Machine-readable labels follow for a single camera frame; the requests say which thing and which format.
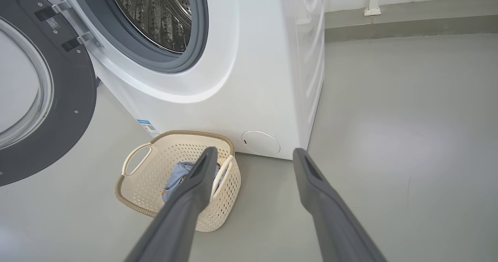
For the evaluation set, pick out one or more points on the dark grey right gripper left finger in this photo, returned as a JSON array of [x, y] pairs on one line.
[[179, 223]]

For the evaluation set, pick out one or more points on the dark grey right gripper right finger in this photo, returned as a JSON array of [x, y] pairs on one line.
[[330, 223]]

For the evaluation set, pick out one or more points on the blue garment with cream lining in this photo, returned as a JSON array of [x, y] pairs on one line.
[[177, 176]]

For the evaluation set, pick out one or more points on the black round glass washer door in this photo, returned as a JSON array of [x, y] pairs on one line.
[[74, 110]]

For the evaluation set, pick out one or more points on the white front-load washing machine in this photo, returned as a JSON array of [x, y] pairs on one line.
[[253, 79]]

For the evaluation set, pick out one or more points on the stainless steel washing machine drum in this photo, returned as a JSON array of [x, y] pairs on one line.
[[155, 16]]

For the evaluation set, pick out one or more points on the grey label sticker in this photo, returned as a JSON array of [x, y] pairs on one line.
[[53, 23]]

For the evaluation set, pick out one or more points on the silver door hinge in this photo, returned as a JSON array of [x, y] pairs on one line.
[[62, 6]]

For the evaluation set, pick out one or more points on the cream perforated laundry basket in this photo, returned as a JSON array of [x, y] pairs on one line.
[[155, 176]]

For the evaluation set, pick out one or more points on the blue energy label sticker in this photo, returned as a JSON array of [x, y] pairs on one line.
[[147, 127]]

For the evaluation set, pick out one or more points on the round white filter cover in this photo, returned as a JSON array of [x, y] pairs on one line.
[[260, 143]]

